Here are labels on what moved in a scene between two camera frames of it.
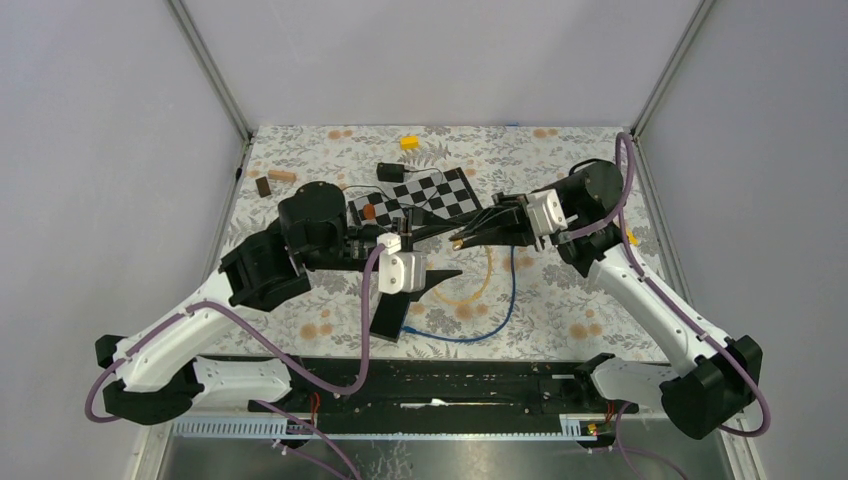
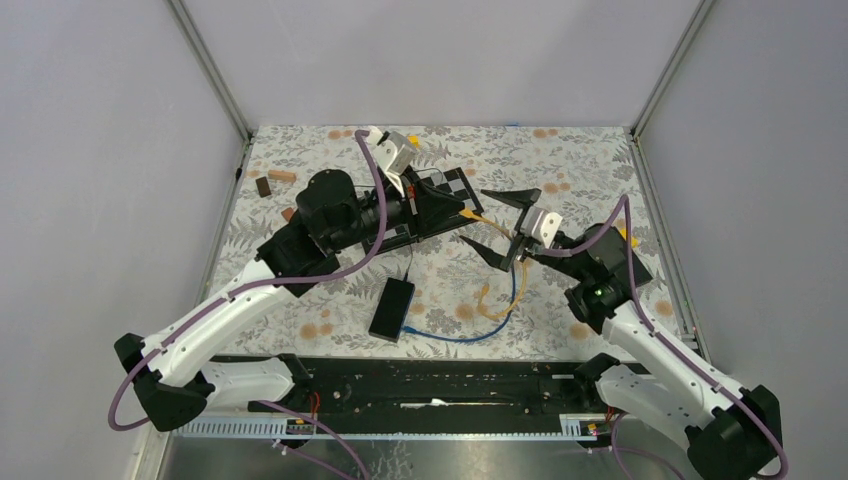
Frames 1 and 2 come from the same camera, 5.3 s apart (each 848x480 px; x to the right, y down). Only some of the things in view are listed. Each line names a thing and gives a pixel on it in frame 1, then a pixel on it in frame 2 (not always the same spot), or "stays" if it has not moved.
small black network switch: x=390 y=316 stays
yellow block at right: x=632 y=238 stays
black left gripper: x=435 y=276 to x=433 y=206
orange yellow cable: x=480 y=291 to x=469 y=213
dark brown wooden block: x=263 y=186 stays
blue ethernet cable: x=408 y=329 stays
